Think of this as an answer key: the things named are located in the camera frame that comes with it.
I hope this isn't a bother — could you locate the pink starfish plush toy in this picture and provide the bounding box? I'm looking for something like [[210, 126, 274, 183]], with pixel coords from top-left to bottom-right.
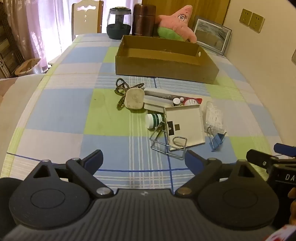
[[154, 5, 197, 44]]

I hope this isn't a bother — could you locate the gold wall socket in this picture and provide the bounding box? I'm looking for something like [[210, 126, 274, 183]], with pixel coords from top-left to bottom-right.
[[249, 13, 265, 33], [239, 9, 253, 26]]

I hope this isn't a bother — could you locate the pink lace curtain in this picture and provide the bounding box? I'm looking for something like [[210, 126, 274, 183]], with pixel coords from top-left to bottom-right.
[[23, 0, 142, 70]]

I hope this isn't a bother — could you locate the metal wire rack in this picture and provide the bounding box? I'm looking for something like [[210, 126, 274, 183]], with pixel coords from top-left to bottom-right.
[[149, 120, 188, 160]]

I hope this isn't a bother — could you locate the white oblong device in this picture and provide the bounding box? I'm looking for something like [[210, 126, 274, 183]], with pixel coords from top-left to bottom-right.
[[143, 88, 179, 102]]

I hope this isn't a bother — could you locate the red blue cat toy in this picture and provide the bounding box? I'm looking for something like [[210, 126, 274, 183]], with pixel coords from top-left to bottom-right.
[[179, 97, 203, 106]]

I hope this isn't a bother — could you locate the white square box lid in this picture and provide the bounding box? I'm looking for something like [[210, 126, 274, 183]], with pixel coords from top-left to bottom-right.
[[164, 104, 206, 151]]

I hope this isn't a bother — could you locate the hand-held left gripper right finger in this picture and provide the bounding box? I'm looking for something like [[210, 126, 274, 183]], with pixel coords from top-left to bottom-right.
[[174, 149, 269, 197]]

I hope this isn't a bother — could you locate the white green striped bottle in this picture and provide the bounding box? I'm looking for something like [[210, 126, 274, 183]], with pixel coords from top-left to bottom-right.
[[145, 113, 165, 130]]

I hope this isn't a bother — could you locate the white rounded plug adapter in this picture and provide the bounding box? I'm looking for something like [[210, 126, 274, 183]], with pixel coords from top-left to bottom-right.
[[124, 88, 146, 109]]

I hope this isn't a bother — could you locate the white flat box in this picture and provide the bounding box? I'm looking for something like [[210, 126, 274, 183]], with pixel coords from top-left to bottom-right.
[[143, 96, 173, 113]]

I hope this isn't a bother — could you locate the glass picture frame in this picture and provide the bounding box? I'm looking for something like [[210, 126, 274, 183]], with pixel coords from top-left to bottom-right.
[[192, 16, 232, 56]]

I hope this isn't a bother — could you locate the brown metal canister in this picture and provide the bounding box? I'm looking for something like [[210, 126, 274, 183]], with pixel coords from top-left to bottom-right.
[[132, 3, 156, 37]]

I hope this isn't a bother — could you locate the wooden door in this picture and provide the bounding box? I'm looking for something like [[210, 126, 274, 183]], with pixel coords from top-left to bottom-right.
[[141, 0, 231, 26]]

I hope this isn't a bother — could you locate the person's right hand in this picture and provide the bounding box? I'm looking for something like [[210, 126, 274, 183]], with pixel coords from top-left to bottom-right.
[[288, 187, 296, 224]]

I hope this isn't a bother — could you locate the clear bag of floss picks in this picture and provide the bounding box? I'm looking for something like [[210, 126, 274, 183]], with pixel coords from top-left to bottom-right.
[[203, 101, 224, 133]]

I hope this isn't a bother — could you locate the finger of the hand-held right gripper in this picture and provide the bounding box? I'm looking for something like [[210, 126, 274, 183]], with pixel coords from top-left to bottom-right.
[[246, 149, 296, 168], [273, 143, 296, 160]]

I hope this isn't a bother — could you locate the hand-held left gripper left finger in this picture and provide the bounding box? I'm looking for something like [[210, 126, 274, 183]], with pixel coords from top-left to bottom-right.
[[20, 149, 114, 200]]

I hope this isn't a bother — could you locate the blue binder clip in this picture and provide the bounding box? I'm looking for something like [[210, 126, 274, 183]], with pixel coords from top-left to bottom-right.
[[205, 127, 227, 152]]

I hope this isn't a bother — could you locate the brown cardboard box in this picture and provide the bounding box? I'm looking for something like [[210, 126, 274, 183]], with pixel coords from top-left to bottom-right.
[[115, 35, 220, 84]]

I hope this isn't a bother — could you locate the cream wooden chair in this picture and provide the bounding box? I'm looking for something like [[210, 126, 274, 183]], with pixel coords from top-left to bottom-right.
[[71, 0, 104, 42]]

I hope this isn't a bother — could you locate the folded wooden rack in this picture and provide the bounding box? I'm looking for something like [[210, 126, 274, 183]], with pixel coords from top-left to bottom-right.
[[0, 0, 26, 79]]

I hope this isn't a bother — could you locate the glass jar with dark lid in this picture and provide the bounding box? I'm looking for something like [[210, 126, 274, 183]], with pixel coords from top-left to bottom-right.
[[106, 8, 133, 40]]

